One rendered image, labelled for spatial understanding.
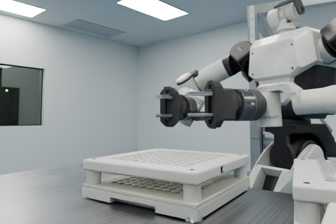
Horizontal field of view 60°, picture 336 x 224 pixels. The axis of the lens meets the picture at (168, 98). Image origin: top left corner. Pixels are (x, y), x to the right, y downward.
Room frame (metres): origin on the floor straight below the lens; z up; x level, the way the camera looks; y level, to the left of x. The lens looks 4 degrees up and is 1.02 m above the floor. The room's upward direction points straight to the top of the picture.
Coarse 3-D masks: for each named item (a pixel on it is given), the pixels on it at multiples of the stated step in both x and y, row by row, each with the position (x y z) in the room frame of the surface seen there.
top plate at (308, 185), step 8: (296, 160) 0.54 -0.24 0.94; (304, 160) 0.54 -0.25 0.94; (312, 160) 0.54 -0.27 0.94; (296, 168) 0.46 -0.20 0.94; (304, 168) 0.46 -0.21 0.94; (312, 168) 0.46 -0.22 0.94; (296, 176) 0.40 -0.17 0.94; (304, 176) 0.40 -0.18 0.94; (312, 176) 0.40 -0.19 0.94; (320, 176) 0.40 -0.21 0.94; (296, 184) 0.35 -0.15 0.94; (304, 184) 0.35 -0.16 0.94; (312, 184) 0.35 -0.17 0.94; (320, 184) 0.35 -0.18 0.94; (328, 184) 0.35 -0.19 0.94; (296, 192) 0.35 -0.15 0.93; (304, 192) 0.35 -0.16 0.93; (312, 192) 0.34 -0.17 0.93; (320, 192) 0.34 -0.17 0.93; (328, 192) 0.34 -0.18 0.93; (296, 200) 0.35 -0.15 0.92; (304, 200) 0.35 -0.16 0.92; (312, 200) 0.34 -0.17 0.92; (320, 200) 0.34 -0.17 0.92; (328, 200) 0.34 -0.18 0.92
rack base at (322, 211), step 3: (294, 201) 0.44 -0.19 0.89; (294, 204) 0.43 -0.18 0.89; (321, 204) 0.43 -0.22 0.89; (294, 207) 0.42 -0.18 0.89; (321, 207) 0.41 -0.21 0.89; (294, 210) 0.40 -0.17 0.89; (321, 210) 0.40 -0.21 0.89; (294, 213) 0.39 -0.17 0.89; (321, 213) 0.39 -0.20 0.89; (324, 213) 0.39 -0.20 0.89; (294, 216) 0.38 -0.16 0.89; (321, 216) 0.38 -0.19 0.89; (294, 219) 0.37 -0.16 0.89; (321, 219) 0.37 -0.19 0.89; (294, 222) 0.36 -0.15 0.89; (297, 222) 0.36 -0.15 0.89
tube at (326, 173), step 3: (324, 171) 0.38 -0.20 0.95; (327, 171) 0.38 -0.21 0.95; (330, 171) 0.38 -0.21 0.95; (324, 174) 0.37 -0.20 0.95; (327, 174) 0.37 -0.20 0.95; (330, 174) 0.37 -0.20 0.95; (333, 174) 0.37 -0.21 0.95; (324, 177) 0.37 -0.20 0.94; (327, 177) 0.37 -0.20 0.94; (330, 177) 0.37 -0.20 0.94; (333, 177) 0.37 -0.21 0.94; (327, 180) 0.37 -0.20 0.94; (330, 180) 0.37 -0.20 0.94; (333, 180) 0.37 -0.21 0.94; (327, 204) 0.37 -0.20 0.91
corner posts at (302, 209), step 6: (300, 204) 0.35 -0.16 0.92; (306, 204) 0.35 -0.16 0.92; (312, 204) 0.35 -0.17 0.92; (318, 204) 0.35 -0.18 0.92; (300, 210) 0.35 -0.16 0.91; (306, 210) 0.35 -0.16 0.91; (312, 210) 0.35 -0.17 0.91; (318, 210) 0.35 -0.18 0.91; (300, 216) 0.35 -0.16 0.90; (306, 216) 0.35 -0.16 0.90; (312, 216) 0.35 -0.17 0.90; (318, 216) 0.35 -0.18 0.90; (300, 222) 0.35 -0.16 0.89; (306, 222) 0.35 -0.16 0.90; (312, 222) 0.35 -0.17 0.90; (318, 222) 0.35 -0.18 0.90
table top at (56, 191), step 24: (48, 168) 0.87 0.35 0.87; (72, 168) 0.87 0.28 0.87; (0, 192) 0.60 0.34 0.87; (24, 192) 0.60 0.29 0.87; (48, 192) 0.60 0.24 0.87; (72, 192) 0.60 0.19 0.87; (264, 192) 0.60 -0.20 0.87; (0, 216) 0.46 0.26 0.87; (24, 216) 0.46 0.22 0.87; (48, 216) 0.46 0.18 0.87; (72, 216) 0.46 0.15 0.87; (96, 216) 0.46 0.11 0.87; (120, 216) 0.46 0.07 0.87; (144, 216) 0.46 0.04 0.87; (168, 216) 0.46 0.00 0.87; (216, 216) 0.46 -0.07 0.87; (240, 216) 0.46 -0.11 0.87; (264, 216) 0.46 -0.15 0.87; (288, 216) 0.46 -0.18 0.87
